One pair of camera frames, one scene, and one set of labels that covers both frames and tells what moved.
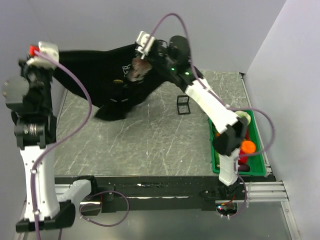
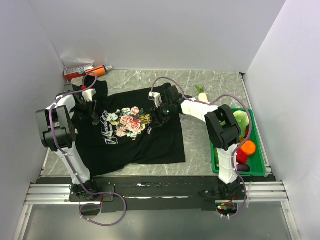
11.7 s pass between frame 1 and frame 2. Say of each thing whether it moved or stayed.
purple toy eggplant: stayed
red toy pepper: stayed
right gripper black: moved
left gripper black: moved
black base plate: stayed
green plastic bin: stayed
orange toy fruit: stayed
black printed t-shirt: moved
